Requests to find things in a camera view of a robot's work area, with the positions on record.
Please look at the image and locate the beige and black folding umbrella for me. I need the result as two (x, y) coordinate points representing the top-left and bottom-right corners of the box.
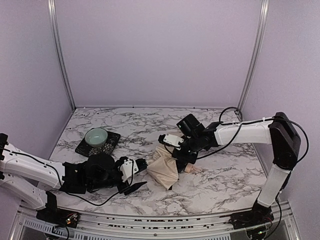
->
(147, 132), (198, 190)

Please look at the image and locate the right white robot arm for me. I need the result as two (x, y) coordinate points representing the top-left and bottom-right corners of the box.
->
(165, 113), (309, 214)

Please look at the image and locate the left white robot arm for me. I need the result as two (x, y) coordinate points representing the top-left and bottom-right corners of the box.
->
(0, 133), (148, 211)

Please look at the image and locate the green lidded bowl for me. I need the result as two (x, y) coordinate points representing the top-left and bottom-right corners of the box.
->
(84, 127), (108, 148)

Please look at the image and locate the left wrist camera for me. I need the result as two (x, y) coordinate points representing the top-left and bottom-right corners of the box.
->
(119, 156), (148, 182)

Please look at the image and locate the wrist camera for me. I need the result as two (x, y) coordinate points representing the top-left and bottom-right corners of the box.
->
(119, 156), (148, 182)
(158, 133), (184, 149)

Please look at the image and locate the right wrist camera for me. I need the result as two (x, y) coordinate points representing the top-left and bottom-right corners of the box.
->
(158, 133), (184, 149)

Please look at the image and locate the aluminium front rail frame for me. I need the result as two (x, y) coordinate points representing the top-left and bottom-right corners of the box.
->
(8, 201), (301, 240)

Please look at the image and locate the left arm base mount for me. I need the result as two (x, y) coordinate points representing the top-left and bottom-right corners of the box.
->
(36, 191), (80, 229)

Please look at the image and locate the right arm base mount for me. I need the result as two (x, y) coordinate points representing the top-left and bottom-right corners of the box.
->
(228, 201), (275, 230)

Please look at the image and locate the right aluminium corner post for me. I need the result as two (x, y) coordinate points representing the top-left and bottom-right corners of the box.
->
(237, 0), (270, 111)

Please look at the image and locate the aluminium corner post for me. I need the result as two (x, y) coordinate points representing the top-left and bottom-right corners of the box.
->
(237, 0), (270, 111)
(47, 0), (77, 112)

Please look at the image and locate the left aluminium corner post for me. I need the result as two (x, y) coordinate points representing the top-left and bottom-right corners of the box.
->
(47, 0), (77, 112)

